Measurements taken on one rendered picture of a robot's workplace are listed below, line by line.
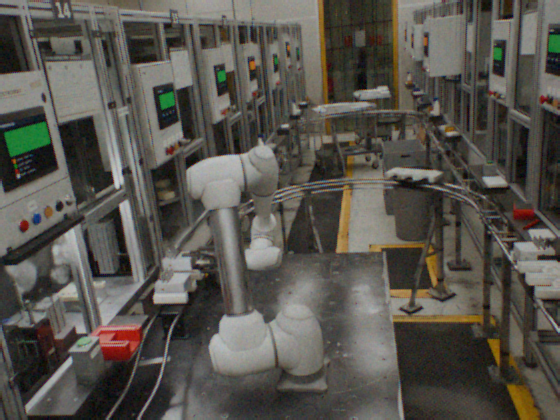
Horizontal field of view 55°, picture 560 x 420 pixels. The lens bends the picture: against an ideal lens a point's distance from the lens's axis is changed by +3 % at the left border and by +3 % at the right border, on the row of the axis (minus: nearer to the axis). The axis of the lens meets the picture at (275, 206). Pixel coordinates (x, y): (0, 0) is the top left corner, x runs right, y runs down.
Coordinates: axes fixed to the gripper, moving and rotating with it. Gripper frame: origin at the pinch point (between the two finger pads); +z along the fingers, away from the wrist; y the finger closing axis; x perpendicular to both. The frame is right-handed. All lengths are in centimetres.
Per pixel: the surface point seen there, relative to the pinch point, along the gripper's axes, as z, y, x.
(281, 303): -37.4, -27.9, -10.9
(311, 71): 16, 27, -798
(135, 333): 1, -1, 57
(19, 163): 16, 63, 74
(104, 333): 12, -1, 58
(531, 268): -143, -9, -5
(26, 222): 17, 46, 76
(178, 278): 2.1, -3.6, 11.0
